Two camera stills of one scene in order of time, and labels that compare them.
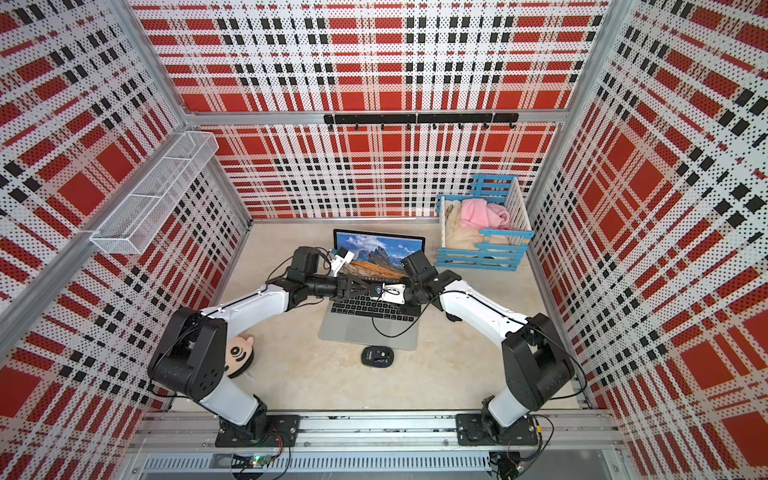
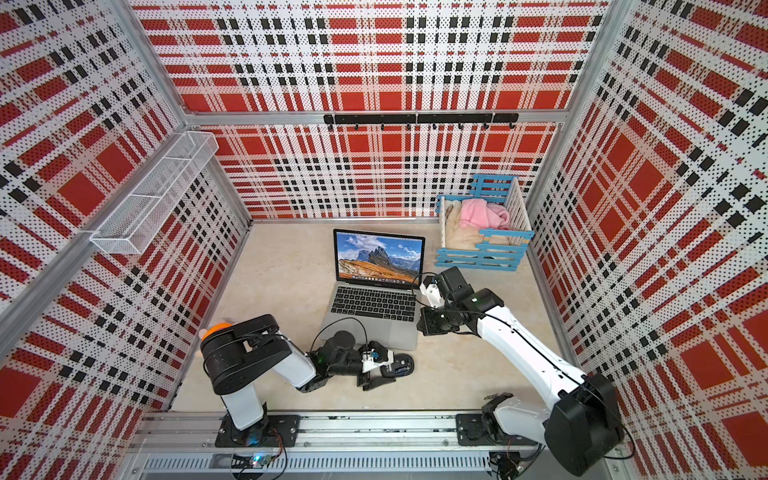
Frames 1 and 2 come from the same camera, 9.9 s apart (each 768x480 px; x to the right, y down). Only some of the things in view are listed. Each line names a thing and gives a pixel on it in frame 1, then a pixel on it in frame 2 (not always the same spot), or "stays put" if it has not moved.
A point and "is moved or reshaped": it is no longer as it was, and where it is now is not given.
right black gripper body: [412, 295] -> [438, 321]
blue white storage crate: [488, 228] stays put
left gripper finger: [371, 291] -> [377, 381]
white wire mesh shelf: [157, 192] stays put
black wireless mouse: [377, 356] is moved or reshaped
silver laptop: [364, 320] stays put
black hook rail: [420, 118] stays put
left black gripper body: [338, 291] -> [363, 378]
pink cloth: [478, 212] stays put
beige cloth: [459, 237] stays put
